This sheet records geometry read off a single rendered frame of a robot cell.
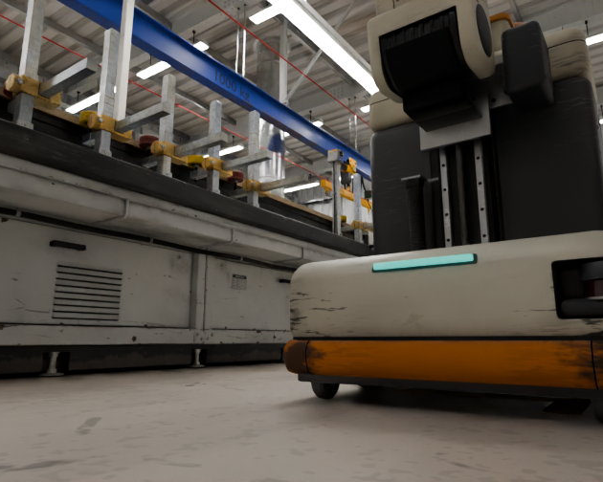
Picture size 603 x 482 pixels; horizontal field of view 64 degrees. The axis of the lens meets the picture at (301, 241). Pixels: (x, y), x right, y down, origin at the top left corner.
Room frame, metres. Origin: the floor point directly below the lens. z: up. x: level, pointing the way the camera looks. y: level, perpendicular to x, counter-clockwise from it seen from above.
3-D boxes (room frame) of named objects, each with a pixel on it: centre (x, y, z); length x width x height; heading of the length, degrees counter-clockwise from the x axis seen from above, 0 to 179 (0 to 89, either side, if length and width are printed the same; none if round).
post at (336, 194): (2.69, -0.20, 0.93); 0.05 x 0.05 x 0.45; 55
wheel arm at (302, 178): (2.09, 0.16, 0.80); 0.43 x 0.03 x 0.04; 55
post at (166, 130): (1.67, 0.51, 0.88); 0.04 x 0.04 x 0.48; 55
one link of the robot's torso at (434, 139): (0.92, -0.35, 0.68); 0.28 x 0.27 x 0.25; 54
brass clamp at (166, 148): (1.69, 0.50, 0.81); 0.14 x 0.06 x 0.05; 145
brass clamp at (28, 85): (1.28, 0.78, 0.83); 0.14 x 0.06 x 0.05; 145
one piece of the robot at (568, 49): (1.16, -0.45, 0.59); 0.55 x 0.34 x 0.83; 54
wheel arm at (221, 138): (1.68, 0.44, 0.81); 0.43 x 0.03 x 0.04; 55
